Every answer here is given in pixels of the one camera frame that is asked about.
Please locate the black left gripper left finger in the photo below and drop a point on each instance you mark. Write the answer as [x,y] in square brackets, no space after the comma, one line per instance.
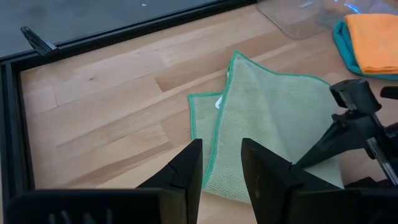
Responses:
[189,174]

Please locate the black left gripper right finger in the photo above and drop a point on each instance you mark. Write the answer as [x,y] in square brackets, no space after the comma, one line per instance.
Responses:
[267,180]

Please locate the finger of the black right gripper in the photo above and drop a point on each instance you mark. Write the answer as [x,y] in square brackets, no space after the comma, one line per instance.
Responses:
[351,130]

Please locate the teal microfiber towel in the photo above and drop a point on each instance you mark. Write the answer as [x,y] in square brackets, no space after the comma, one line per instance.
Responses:
[342,46]

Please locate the orange microfiber towel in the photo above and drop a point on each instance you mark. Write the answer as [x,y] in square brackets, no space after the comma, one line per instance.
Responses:
[373,43]

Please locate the pale green microfiber towel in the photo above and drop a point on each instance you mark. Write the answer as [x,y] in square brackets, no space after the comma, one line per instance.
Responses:
[264,109]

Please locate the clear plastic bin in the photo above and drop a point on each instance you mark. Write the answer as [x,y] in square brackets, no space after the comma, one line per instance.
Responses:
[295,18]

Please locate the black aluminium table frame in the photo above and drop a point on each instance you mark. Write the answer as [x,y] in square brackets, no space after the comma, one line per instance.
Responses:
[12,124]

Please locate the black frame clip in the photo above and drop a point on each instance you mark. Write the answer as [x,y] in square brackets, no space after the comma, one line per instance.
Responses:
[38,42]

